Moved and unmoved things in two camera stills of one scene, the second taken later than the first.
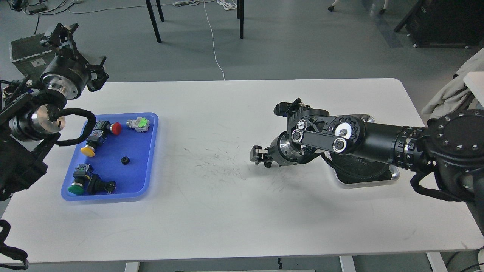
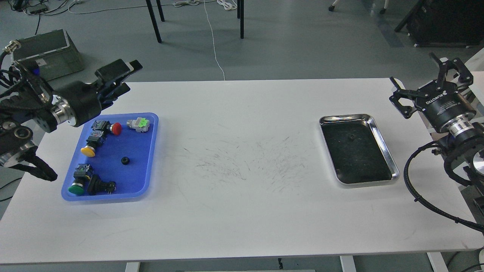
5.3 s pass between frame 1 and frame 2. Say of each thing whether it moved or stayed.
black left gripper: moved
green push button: stayed
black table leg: stayed
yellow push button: stayed
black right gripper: moved
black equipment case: stayed
